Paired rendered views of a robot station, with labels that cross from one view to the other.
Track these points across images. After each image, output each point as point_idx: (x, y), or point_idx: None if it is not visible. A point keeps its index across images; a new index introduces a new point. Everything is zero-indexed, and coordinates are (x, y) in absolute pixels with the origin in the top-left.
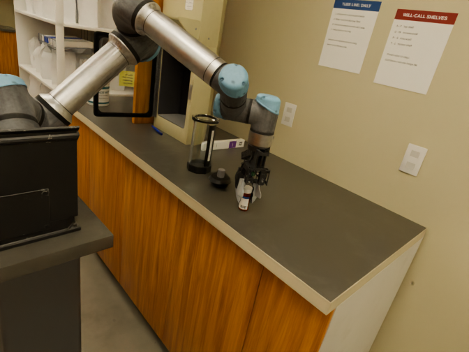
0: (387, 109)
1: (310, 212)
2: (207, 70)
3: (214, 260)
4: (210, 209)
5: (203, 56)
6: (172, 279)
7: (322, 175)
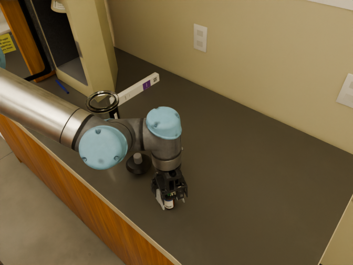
0: (319, 32)
1: (241, 182)
2: (62, 140)
3: (154, 250)
4: (134, 220)
5: (49, 123)
6: (123, 242)
7: (249, 102)
